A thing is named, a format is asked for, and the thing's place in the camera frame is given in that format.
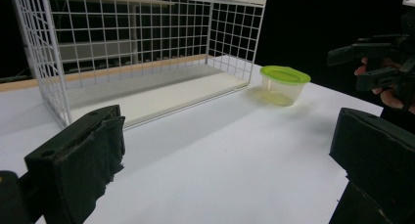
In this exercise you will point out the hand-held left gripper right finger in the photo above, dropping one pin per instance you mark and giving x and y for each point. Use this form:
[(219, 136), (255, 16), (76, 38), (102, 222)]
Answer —
[(378, 152)]

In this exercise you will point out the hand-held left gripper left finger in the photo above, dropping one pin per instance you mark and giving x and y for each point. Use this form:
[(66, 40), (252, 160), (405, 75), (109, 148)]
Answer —
[(75, 165)]

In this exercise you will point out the clear container with green lid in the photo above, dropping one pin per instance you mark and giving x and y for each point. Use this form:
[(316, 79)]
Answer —
[(284, 77)]

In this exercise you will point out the wooden strip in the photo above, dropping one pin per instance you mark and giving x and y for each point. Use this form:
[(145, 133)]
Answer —
[(19, 83)]

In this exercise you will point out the white post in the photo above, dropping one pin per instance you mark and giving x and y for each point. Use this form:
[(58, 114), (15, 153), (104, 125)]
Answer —
[(134, 35)]

